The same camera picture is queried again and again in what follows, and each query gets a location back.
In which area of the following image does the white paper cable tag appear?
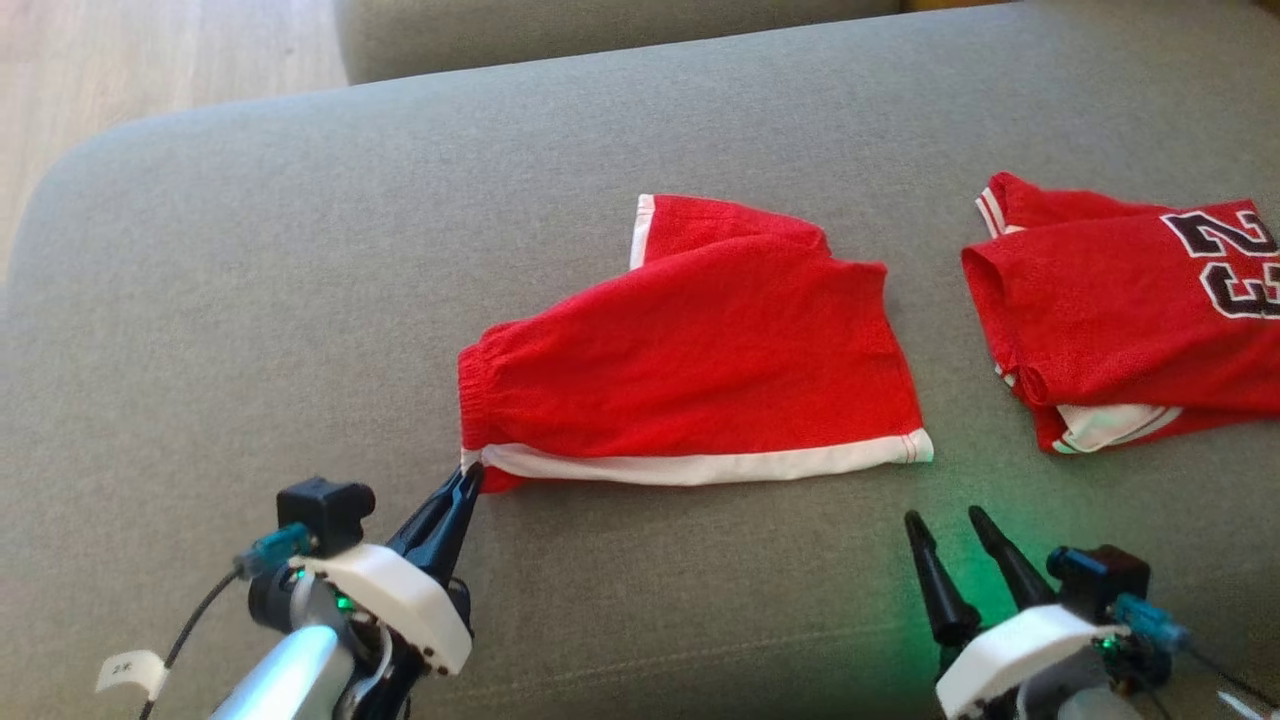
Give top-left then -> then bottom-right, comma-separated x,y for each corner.
97,650 -> 169,701

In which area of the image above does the light grey sofa section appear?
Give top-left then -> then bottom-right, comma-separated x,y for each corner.
335,0 -> 906,86

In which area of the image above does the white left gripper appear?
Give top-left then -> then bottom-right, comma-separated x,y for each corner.
290,468 -> 485,720

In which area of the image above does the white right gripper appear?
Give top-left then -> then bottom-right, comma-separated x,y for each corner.
904,506 -> 1131,720

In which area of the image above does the red shorts white hem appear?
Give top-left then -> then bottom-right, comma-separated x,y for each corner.
458,193 -> 936,494

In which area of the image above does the red basketball jersey white trim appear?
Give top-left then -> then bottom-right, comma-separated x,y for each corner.
960,172 -> 1280,456

